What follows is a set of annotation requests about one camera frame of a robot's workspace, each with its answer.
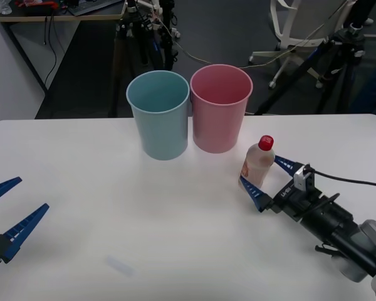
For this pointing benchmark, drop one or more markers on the pink plastic bin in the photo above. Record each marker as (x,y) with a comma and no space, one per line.
(217,125)

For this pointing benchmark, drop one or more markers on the small bottle with red cap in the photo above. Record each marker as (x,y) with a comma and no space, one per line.
(259,163)

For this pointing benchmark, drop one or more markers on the dark desk with wooden edge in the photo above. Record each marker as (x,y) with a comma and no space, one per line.
(34,17)

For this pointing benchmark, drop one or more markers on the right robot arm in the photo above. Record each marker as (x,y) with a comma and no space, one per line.
(341,225)

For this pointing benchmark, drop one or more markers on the white office chair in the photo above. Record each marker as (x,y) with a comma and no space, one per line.
(285,28)

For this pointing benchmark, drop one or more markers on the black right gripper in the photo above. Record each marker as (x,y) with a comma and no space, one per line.
(296,202)

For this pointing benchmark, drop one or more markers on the pale blue plastic bin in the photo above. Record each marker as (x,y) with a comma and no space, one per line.
(161,131)

